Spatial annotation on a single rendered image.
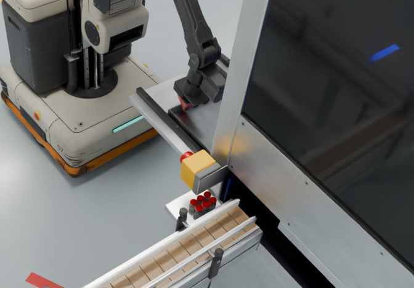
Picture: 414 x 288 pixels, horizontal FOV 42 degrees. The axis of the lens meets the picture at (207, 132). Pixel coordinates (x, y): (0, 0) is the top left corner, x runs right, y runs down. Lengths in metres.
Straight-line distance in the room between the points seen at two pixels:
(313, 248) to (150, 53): 2.24
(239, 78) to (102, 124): 1.35
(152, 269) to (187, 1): 0.68
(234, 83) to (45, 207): 1.50
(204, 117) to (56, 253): 1.02
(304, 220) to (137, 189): 1.45
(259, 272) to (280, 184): 0.36
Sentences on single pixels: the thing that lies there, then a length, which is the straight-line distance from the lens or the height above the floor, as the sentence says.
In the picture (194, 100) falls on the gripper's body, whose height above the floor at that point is 0.98.
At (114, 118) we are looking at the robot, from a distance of 2.50.
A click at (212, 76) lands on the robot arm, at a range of 1.49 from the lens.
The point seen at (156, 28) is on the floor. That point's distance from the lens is 3.51.
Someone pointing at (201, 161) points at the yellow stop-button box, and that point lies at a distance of 1.36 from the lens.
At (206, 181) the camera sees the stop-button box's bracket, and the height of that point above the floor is 1.01.
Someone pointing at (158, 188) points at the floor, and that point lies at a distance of 2.60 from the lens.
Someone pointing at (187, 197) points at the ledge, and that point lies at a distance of 1.47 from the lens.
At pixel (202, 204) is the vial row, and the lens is 1.41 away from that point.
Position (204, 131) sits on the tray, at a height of 0.88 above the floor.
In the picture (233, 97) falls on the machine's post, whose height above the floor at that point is 1.23.
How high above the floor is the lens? 2.06
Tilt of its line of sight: 46 degrees down
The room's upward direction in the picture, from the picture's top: 11 degrees clockwise
